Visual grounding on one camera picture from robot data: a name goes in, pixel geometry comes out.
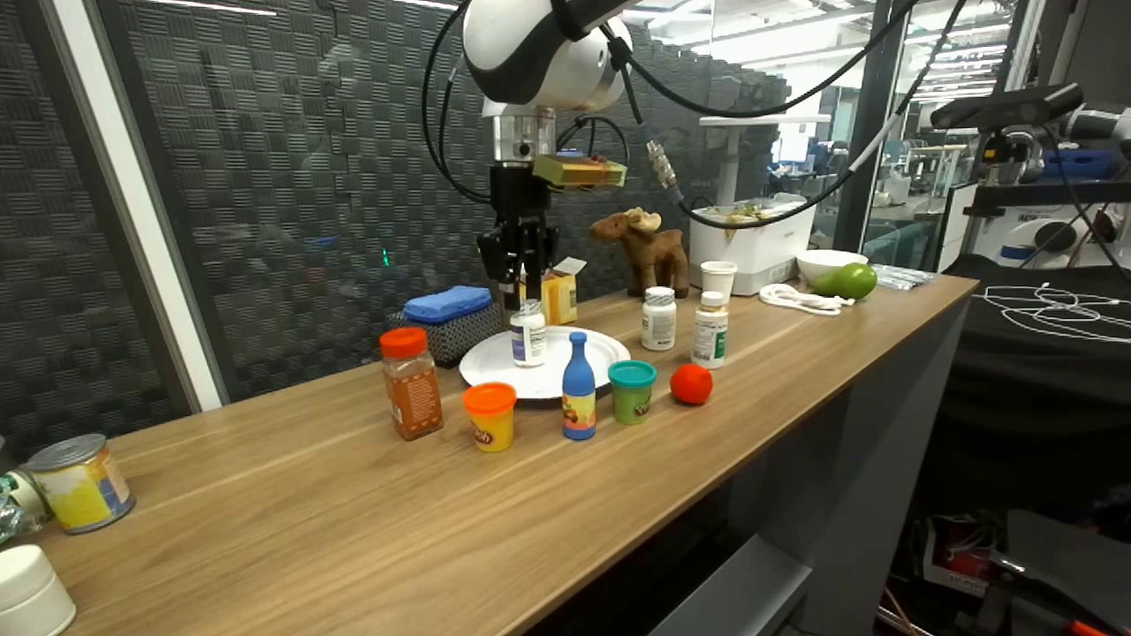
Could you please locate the black side desk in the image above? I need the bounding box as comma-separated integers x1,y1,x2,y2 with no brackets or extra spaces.
914,249,1131,527

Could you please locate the white plastic appliance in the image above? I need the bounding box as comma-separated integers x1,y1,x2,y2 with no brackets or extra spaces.
686,194,820,301

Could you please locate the blue bowling pin bottle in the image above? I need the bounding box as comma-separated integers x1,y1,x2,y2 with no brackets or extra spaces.
559,328,600,444

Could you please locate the black looped cable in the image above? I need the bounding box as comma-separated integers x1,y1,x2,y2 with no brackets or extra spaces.
416,0,507,207

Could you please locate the brown moose plush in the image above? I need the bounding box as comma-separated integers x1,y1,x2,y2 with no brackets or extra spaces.
588,206,693,301

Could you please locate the green white small object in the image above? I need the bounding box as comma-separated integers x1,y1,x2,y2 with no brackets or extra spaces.
0,464,51,547

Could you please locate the black camera on stand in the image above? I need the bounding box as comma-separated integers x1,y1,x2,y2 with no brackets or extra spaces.
926,74,1091,168

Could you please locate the orange lid spice jar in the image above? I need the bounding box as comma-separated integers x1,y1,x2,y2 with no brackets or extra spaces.
376,322,450,444

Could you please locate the teal lid dough tub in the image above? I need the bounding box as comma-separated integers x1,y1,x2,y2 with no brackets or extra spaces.
604,355,661,427

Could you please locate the white bowl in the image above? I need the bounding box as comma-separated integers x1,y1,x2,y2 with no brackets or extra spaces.
797,248,873,294

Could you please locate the pill bottle grey label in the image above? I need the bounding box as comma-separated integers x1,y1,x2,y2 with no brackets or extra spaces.
507,301,550,366

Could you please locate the white round tub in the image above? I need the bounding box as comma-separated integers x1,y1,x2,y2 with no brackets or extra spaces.
0,539,80,636

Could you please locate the blue sponge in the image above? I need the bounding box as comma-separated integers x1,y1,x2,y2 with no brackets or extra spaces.
398,282,498,328

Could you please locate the pill bottle green label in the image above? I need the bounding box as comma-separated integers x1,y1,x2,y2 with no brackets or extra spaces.
689,287,736,371

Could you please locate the brown crumpled paper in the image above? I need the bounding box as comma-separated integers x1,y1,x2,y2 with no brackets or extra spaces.
712,199,775,231

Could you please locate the orange lid dough tub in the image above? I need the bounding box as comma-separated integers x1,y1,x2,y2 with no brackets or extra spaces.
461,379,518,454

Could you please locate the white wall frame strip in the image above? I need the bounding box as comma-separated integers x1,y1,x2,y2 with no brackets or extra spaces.
41,0,229,415

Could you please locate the dark grey foam block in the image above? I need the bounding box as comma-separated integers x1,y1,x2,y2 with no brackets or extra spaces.
416,308,509,366

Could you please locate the white cable bundle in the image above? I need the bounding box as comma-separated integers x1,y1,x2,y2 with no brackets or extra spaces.
758,280,858,322

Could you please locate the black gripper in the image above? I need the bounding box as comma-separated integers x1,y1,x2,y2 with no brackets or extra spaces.
473,159,563,317

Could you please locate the white paper plate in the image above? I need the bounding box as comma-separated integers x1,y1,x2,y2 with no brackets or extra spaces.
455,322,637,407

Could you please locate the white paper cup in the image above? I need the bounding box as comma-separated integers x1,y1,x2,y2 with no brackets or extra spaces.
696,256,742,301

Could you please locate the orange ball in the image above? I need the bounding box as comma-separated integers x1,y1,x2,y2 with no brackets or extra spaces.
669,359,719,410

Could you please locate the dark support column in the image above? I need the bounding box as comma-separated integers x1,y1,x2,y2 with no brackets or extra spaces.
828,0,914,253

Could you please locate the white rope coil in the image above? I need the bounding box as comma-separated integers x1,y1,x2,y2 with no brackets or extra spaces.
972,280,1131,352

